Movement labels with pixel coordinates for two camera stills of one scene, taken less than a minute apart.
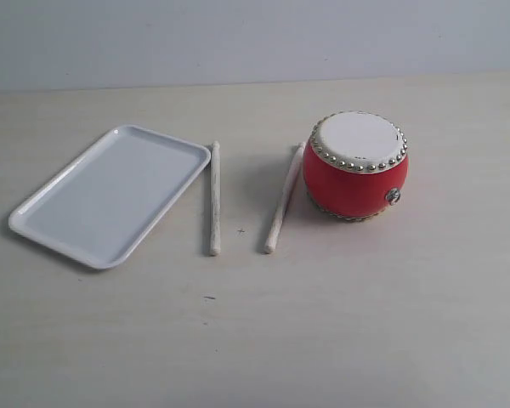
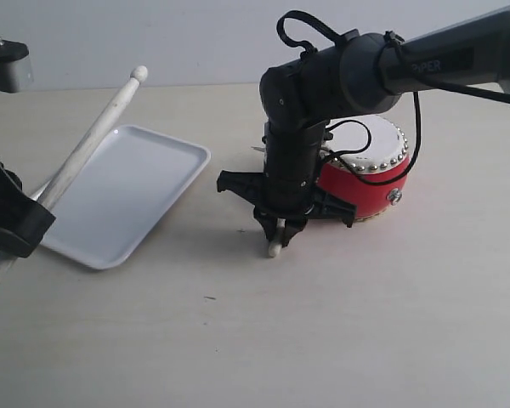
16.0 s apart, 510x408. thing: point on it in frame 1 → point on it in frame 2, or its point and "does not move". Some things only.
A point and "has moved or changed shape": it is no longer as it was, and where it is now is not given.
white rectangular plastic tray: (109, 201) does not move
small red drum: (355, 166) does not move
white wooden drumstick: (215, 225) → (92, 138)
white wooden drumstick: (284, 198) has moved or changed shape
